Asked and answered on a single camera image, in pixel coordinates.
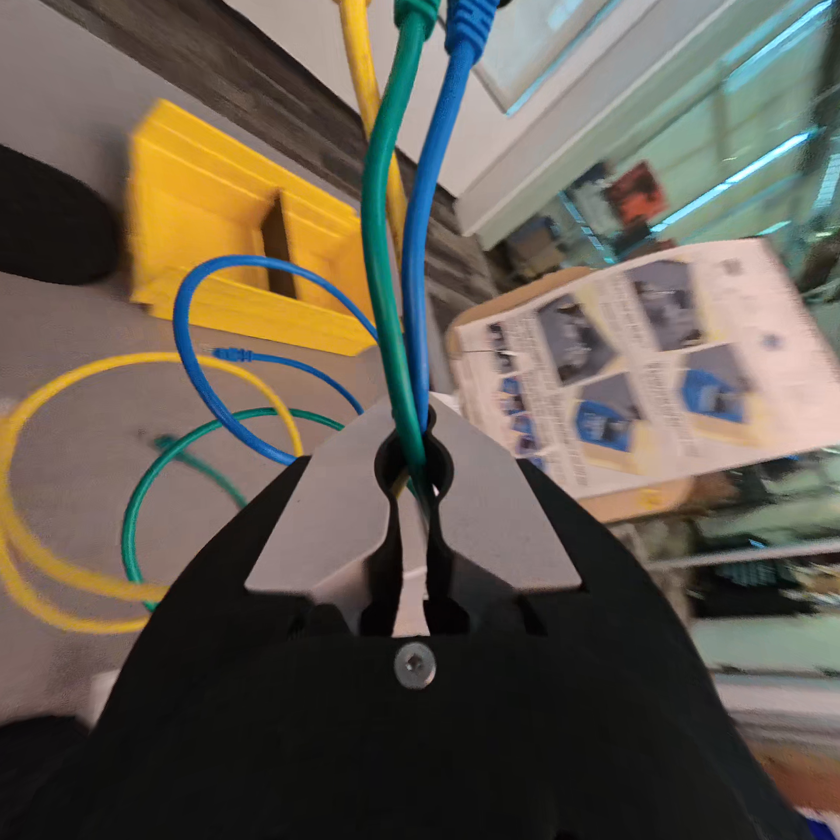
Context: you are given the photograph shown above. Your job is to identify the yellow plastic bin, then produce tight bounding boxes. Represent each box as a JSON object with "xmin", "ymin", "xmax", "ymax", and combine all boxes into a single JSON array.
[{"xmin": 127, "ymin": 98, "xmax": 379, "ymax": 357}]

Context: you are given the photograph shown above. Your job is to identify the green ethernet cable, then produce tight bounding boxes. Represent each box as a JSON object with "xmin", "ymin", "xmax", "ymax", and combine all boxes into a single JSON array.
[{"xmin": 121, "ymin": 0, "xmax": 442, "ymax": 613}]

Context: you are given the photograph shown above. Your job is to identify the black round pad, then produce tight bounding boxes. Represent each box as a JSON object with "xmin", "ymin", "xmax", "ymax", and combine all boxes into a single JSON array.
[{"xmin": 0, "ymin": 144, "xmax": 127, "ymax": 287}]

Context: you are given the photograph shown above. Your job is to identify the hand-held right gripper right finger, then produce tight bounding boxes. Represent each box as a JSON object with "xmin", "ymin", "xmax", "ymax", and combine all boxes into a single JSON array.
[{"xmin": 423, "ymin": 392, "xmax": 584, "ymax": 598}]

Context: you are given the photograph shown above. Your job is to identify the yellow ethernet cable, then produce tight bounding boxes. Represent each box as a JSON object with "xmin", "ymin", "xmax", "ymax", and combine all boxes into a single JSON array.
[{"xmin": 0, "ymin": 0, "xmax": 411, "ymax": 635}]

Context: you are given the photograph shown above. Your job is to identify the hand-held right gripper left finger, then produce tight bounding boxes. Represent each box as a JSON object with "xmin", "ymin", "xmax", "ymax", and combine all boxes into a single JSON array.
[{"xmin": 244, "ymin": 394, "xmax": 421, "ymax": 634}]

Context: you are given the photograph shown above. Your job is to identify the blue ethernet cable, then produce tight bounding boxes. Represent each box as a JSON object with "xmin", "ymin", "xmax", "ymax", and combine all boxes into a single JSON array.
[{"xmin": 173, "ymin": 0, "xmax": 501, "ymax": 468}]

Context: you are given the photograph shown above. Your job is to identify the printed instruction sheet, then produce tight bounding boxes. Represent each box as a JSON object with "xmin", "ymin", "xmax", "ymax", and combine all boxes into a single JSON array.
[{"xmin": 446, "ymin": 239, "xmax": 840, "ymax": 501}]

